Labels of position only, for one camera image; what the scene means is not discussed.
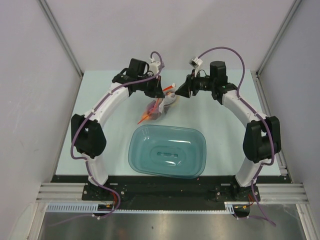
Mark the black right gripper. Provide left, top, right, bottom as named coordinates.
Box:
left=175, top=69, right=216, bottom=99

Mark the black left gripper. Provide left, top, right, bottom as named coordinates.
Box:
left=136, top=73, right=165, bottom=99

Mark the clear zip bag orange seal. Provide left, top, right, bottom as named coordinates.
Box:
left=137, top=83, right=179, bottom=125

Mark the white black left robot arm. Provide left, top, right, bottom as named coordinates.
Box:
left=70, top=57, right=165, bottom=200

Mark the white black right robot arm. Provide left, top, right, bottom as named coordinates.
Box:
left=175, top=57, right=281, bottom=201

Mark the teal transparent plastic tub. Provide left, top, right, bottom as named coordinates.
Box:
left=128, top=124, right=207, bottom=179

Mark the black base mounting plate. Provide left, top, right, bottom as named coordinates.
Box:
left=51, top=175, right=291, bottom=211

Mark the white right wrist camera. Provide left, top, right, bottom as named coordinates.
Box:
left=189, top=57, right=203, bottom=76

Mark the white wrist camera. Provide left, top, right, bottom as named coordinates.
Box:
left=149, top=57, right=163, bottom=76
left=189, top=57, right=203, bottom=76

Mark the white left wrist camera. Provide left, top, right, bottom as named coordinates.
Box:
left=149, top=57, right=163, bottom=76

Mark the aluminium corner rail left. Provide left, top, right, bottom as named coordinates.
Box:
left=36, top=0, right=84, bottom=80

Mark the aluminium corner rail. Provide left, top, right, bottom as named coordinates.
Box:
left=36, top=0, right=84, bottom=80
left=255, top=0, right=304, bottom=76

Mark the aluminium front rail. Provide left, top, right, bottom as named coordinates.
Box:
left=36, top=183, right=309, bottom=204

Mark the aluminium corner rail right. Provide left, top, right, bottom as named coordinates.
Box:
left=255, top=0, right=304, bottom=76

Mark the white slotted cable duct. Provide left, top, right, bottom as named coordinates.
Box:
left=46, top=201, right=237, bottom=215

